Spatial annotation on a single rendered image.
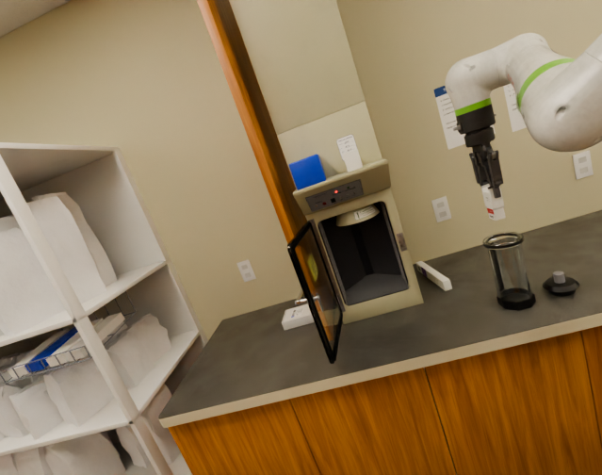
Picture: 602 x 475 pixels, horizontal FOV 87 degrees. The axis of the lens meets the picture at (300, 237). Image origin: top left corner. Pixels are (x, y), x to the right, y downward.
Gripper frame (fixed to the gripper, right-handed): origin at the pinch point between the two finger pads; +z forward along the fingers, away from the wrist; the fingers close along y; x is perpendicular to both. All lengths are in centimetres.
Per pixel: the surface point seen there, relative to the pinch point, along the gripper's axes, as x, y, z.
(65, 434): -173, 8, 38
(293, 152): -54, -15, -33
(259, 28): -51, -15, -74
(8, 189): -142, 7, -52
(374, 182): -31.0, -8.8, -14.7
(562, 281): 13.6, 1.9, 32.0
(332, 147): -41, -15, -30
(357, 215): -39.4, -17.3, -4.0
